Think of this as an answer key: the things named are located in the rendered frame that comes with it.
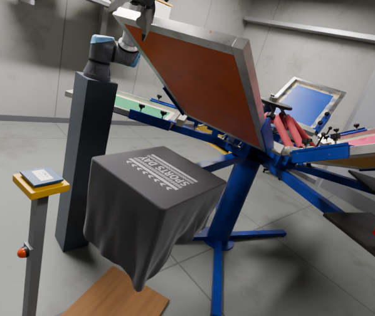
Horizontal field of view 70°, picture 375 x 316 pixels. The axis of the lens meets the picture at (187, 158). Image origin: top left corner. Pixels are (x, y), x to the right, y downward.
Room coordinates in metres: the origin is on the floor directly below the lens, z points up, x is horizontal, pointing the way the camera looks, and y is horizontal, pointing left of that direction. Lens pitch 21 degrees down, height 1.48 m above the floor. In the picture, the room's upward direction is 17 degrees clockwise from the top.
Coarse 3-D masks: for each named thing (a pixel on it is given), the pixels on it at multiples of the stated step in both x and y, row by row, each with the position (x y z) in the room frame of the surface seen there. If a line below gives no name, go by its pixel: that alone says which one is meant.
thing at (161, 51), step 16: (144, 48) 1.21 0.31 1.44; (160, 48) 1.12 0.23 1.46; (176, 48) 1.04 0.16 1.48; (160, 64) 1.25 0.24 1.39; (176, 64) 1.15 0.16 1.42; (176, 80) 1.30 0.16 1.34; (192, 80) 1.19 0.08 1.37; (176, 96) 1.48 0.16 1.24; (192, 96) 1.34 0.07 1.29; (192, 112) 1.56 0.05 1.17; (208, 112) 1.40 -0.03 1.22
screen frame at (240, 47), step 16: (128, 16) 1.08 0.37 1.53; (128, 32) 1.17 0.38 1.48; (160, 32) 1.02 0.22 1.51; (176, 32) 0.95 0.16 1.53; (192, 32) 0.93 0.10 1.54; (208, 32) 0.90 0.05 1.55; (224, 48) 0.87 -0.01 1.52; (240, 48) 0.83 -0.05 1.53; (240, 64) 0.88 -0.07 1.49; (160, 80) 1.43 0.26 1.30; (256, 80) 0.97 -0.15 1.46; (256, 96) 1.02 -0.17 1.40; (256, 112) 1.08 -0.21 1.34; (256, 128) 1.20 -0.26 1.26
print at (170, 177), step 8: (128, 160) 1.13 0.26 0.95; (136, 160) 1.16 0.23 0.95; (144, 160) 1.19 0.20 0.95; (152, 160) 1.21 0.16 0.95; (160, 160) 1.24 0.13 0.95; (136, 168) 1.07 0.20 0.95; (144, 168) 1.10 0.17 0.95; (152, 168) 1.12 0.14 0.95; (160, 168) 1.15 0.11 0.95; (168, 168) 1.18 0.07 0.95; (176, 168) 1.21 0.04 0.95; (152, 176) 1.05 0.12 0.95; (160, 176) 1.07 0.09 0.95; (168, 176) 1.09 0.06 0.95; (176, 176) 1.12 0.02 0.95; (184, 176) 1.14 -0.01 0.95; (160, 184) 0.99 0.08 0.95; (168, 184) 1.02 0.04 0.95; (176, 184) 1.04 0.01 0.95; (184, 184) 1.06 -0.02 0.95
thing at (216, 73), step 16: (192, 48) 0.98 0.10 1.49; (208, 48) 0.92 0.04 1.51; (192, 64) 1.07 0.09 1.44; (208, 64) 1.00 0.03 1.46; (224, 64) 0.94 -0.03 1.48; (208, 80) 1.10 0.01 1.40; (224, 80) 1.02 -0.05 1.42; (240, 80) 0.96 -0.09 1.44; (208, 96) 1.23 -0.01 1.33; (224, 96) 1.13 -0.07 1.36; (240, 96) 1.05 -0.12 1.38; (224, 112) 1.27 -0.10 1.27; (240, 112) 1.17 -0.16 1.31; (224, 128) 1.46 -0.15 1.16; (240, 128) 1.32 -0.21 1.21; (256, 144) 1.38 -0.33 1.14
